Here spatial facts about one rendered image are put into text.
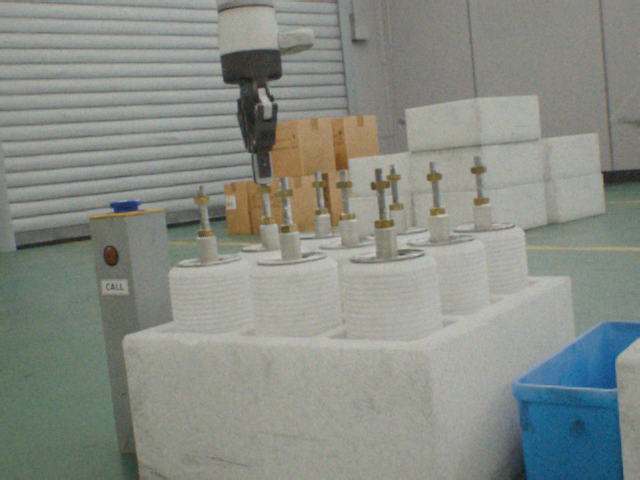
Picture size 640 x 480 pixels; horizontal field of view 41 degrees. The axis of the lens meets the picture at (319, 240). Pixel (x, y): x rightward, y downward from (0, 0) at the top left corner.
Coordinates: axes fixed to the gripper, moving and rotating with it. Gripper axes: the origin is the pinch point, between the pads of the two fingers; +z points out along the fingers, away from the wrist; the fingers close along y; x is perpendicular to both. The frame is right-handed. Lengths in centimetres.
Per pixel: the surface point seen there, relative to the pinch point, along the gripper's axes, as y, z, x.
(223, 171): -549, -1, 98
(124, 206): -6.8, 3.1, -16.8
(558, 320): 16.0, 21.5, 30.5
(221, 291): 12.1, 13.0, -8.8
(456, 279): 23.1, 13.6, 14.2
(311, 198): -337, 19, 105
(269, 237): 1.1, 8.6, -0.2
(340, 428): 28.8, 25.2, -1.8
